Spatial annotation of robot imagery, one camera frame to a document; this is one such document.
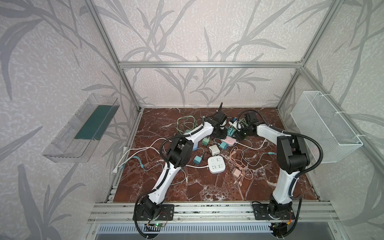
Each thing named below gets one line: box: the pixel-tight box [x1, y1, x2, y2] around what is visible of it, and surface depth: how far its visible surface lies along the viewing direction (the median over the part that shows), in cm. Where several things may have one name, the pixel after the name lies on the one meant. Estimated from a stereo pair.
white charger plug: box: [209, 144, 221, 157], surface depth 96 cm
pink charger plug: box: [232, 167, 242, 177], surface depth 87 cm
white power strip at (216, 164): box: [207, 155, 226, 174], surface depth 89 cm
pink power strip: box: [222, 136, 237, 146], surface depth 100 cm
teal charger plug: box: [192, 155, 203, 165], surface depth 91 cm
